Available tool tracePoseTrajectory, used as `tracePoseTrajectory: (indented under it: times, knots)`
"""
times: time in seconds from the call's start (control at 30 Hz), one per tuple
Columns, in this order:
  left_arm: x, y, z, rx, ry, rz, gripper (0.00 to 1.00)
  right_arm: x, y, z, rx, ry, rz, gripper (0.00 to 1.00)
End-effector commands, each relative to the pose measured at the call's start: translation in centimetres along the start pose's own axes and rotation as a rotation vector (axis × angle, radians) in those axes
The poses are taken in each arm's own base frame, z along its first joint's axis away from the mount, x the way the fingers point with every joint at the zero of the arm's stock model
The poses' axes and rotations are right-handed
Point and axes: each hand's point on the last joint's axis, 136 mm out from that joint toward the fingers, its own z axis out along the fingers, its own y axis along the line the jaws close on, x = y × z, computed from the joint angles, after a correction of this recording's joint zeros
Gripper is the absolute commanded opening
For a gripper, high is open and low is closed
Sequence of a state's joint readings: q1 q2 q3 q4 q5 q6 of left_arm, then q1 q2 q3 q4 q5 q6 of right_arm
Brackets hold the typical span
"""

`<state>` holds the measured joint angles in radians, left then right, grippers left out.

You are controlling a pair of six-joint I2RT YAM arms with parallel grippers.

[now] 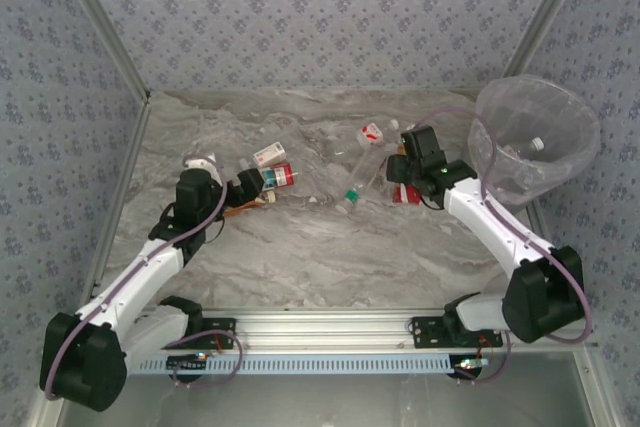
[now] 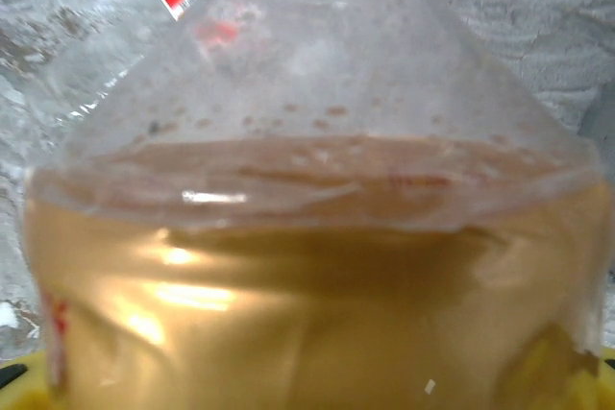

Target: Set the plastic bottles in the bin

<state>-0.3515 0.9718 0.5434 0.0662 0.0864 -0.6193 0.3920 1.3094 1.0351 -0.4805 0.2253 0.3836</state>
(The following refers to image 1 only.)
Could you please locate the crushed amber plastic bottle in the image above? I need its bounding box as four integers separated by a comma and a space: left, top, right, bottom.
222, 191, 279, 221

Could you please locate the red and gold plastic bottle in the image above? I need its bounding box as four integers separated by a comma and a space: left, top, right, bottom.
391, 145, 422, 206

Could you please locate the bottle teal white red label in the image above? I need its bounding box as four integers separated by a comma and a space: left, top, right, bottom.
249, 161, 301, 191

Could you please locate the clear bottle green neck ring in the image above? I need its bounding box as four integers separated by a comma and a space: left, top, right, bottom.
335, 146, 391, 214

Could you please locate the small bottle white red label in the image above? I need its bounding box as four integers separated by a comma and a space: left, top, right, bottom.
238, 141, 289, 168

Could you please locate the bin with clear plastic liner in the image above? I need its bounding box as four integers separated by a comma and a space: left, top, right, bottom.
467, 74, 601, 208

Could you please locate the small circuit board with LED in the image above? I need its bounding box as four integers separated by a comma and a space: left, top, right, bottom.
167, 352, 209, 371
452, 356, 491, 373

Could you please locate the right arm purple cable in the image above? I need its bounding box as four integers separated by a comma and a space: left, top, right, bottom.
412, 107, 594, 386

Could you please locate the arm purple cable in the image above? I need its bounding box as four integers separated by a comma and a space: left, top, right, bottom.
412, 107, 594, 386
42, 154, 245, 402

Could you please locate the aluminium side rail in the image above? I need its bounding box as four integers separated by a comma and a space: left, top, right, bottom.
77, 91, 154, 313

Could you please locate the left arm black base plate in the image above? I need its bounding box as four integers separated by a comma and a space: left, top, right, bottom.
162, 316, 237, 351

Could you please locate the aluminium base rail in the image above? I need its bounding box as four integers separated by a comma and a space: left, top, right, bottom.
119, 310, 599, 353

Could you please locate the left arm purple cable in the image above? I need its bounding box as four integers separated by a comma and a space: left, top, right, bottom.
42, 154, 245, 402

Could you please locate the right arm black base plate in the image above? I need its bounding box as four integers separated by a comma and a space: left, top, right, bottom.
410, 315, 504, 351

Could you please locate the aluminium frame post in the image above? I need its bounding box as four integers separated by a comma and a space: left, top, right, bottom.
505, 0, 597, 79
49, 0, 152, 103

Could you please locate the light blue slotted cable duct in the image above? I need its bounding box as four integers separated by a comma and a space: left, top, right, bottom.
127, 354, 451, 376

